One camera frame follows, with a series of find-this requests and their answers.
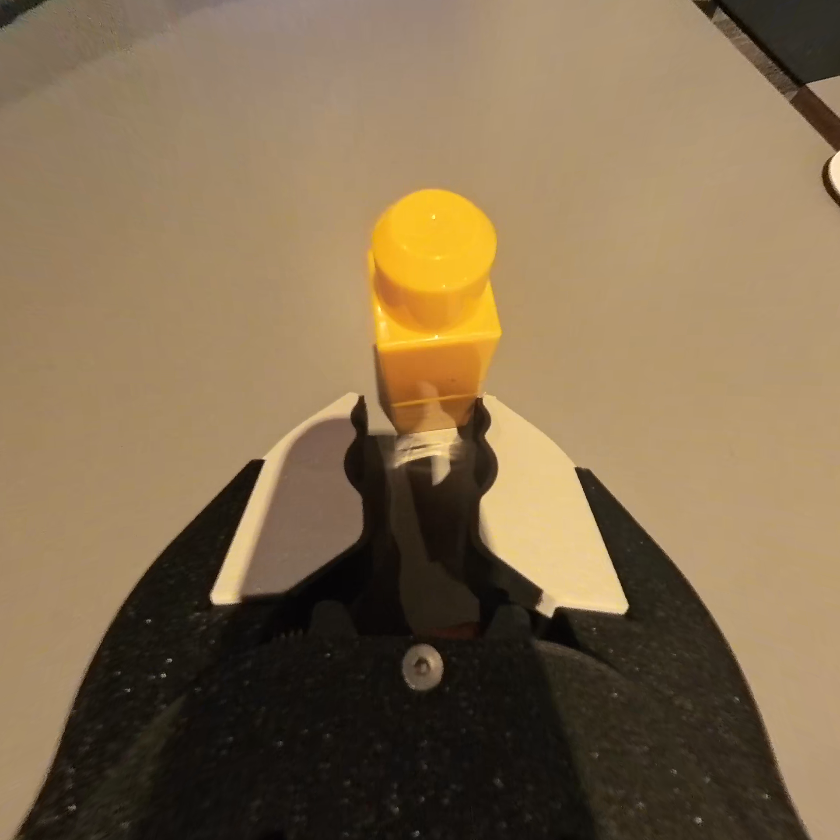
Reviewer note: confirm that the black desk mat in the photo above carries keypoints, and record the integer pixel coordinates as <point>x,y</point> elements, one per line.
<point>787,36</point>

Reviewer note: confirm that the white desk mat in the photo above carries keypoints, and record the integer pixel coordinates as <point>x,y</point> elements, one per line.
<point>833,177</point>

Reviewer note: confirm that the yellow mega block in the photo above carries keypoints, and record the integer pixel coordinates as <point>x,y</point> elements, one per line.
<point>420,413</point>
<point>433,315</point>

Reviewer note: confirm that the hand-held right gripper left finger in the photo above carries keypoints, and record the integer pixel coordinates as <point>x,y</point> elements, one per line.
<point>289,525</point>

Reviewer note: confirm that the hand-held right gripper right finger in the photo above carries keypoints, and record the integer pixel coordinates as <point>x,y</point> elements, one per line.
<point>551,525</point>

